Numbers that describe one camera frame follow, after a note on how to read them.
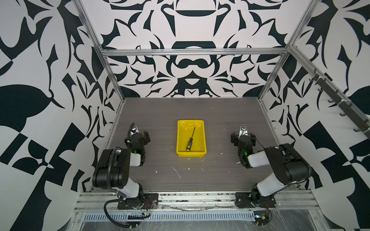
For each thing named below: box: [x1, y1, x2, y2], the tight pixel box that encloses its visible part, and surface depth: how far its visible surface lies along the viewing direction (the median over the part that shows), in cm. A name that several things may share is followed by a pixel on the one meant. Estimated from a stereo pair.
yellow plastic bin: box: [175, 119, 207, 158], surface depth 96 cm
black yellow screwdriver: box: [185, 126, 196, 152], surface depth 93 cm
